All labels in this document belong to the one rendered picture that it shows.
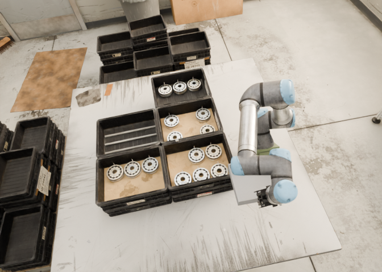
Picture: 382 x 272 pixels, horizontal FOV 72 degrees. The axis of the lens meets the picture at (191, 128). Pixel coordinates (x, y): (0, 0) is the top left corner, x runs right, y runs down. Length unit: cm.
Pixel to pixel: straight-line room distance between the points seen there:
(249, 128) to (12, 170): 197
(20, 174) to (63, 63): 199
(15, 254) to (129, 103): 139
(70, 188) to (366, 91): 308
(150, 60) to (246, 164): 222
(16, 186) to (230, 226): 164
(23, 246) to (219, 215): 152
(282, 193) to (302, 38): 318
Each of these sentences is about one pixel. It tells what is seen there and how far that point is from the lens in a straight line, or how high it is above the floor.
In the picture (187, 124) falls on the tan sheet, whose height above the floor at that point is 83.
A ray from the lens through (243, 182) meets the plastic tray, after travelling 136.
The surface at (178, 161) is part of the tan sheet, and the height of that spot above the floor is 83.
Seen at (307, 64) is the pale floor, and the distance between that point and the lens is 360.
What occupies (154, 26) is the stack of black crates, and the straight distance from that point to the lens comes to 331.
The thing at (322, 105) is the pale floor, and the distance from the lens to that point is 319.
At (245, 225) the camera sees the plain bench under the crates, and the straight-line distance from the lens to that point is 166.
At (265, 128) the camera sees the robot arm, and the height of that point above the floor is 95.
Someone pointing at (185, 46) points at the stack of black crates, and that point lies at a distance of 297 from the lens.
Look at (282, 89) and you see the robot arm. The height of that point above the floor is 141.
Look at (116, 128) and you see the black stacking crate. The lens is 191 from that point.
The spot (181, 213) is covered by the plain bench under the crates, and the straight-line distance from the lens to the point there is 168.
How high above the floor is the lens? 229
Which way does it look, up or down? 55 degrees down
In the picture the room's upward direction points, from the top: 8 degrees counter-clockwise
